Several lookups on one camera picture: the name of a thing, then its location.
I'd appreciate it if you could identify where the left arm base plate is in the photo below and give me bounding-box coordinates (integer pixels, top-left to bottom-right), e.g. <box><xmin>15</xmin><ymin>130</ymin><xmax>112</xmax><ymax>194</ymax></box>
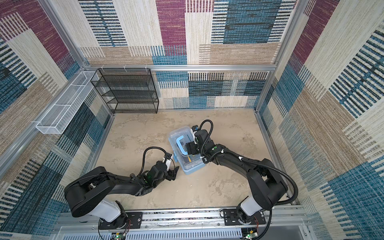
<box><xmin>98</xmin><ymin>212</ymin><xmax>143</xmax><ymax>230</ymax></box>

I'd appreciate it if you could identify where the light blue plastic tool box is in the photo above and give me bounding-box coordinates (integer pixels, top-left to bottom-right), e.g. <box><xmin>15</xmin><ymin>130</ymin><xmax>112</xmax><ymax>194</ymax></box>
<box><xmin>169</xmin><ymin>126</ymin><xmax>205</xmax><ymax>175</ymax></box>

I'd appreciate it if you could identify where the black wire mesh shelf rack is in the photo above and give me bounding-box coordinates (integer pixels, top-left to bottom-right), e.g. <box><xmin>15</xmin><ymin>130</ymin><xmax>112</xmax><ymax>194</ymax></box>
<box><xmin>91</xmin><ymin>68</ymin><xmax>159</xmax><ymax>114</ymax></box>

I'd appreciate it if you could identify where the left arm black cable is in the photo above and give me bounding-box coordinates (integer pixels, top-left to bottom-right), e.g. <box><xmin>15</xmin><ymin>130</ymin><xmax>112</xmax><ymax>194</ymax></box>
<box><xmin>137</xmin><ymin>146</ymin><xmax>169</xmax><ymax>178</ymax></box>

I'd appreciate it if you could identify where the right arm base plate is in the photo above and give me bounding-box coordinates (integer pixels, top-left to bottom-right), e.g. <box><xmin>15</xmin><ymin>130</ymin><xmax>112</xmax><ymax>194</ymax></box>
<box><xmin>219</xmin><ymin>209</ymin><xmax>267</xmax><ymax>226</ymax></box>

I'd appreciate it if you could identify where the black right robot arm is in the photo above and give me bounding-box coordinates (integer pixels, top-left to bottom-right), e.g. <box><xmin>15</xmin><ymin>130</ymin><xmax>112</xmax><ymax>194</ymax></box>
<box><xmin>185</xmin><ymin>141</ymin><xmax>292</xmax><ymax>223</ymax></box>

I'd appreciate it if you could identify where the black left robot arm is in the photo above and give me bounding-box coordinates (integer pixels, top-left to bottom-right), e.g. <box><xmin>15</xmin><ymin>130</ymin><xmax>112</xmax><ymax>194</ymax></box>
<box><xmin>64</xmin><ymin>162</ymin><xmax>179</xmax><ymax>223</ymax></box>

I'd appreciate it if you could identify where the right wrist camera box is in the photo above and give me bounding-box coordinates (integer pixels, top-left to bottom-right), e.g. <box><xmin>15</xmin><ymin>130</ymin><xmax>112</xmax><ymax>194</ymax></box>
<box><xmin>191</xmin><ymin>125</ymin><xmax>200</xmax><ymax>134</ymax></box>

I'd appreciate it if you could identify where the white wire mesh basket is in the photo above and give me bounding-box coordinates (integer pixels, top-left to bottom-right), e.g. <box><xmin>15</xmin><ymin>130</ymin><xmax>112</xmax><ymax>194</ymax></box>
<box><xmin>36</xmin><ymin>71</ymin><xmax>95</xmax><ymax>135</ymax></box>

